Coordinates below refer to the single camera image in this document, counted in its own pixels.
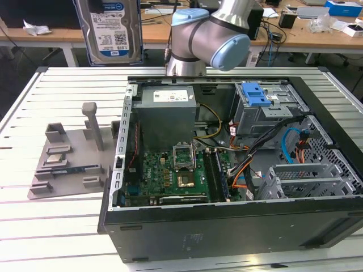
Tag locking lever wire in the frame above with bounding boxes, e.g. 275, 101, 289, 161
192, 141, 199, 171

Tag black graphics card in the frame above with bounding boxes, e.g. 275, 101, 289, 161
158, 194, 208, 205

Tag blue drive cage latch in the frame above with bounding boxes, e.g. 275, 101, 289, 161
242, 82, 271, 107

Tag black sleeved wire bundle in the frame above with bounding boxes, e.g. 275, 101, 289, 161
246, 113, 311, 161

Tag yellow black wire bundle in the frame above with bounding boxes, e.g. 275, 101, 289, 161
193, 103, 222, 140

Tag white open box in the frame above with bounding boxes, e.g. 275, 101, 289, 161
338, 22, 363, 38

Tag small black container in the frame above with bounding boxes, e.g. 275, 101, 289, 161
278, 12, 298, 29

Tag grey optical drive cage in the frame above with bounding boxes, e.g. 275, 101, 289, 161
230, 82, 310, 137

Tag wooden desk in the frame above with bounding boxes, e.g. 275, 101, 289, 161
0, 0, 363, 67

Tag orange wire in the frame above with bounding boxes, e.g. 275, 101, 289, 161
294, 141, 306, 164

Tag flat grey box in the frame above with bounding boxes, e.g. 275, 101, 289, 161
296, 6, 330, 20

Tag hard disk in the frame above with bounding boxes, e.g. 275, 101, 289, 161
72, 0, 144, 67

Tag crumpled white paper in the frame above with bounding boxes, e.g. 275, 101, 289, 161
22, 19, 52, 37

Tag green motherboard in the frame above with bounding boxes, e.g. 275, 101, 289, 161
124, 150, 236, 206

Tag black PC case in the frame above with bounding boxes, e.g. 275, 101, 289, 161
98, 75, 363, 264

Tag large black box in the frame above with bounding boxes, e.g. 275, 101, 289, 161
0, 0, 82, 29

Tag blue cardboard box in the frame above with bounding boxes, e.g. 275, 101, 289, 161
324, 0, 363, 18

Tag black RAM slot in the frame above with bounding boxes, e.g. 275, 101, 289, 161
203, 151, 222, 202

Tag CPU socket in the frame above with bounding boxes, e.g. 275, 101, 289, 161
176, 173, 196, 189

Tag silver CPU chip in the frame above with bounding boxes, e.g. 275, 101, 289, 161
47, 154, 66, 165

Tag blue RAM stick on rack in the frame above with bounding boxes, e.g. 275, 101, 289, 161
50, 167, 86, 176

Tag blue data wire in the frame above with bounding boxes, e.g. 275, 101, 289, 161
280, 127, 299, 165

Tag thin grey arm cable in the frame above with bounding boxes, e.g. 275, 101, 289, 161
163, 0, 182, 68

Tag metal socket cover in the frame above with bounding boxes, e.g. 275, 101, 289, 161
172, 144, 197, 171

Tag clear plastic bag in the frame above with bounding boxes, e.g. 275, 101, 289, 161
308, 13, 339, 34

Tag grey power supply unit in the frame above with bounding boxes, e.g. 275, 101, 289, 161
133, 86, 201, 153

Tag installed RAM stick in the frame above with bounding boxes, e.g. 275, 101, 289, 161
214, 152, 230, 199

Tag grey parts rack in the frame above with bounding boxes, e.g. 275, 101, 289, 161
27, 101, 123, 201

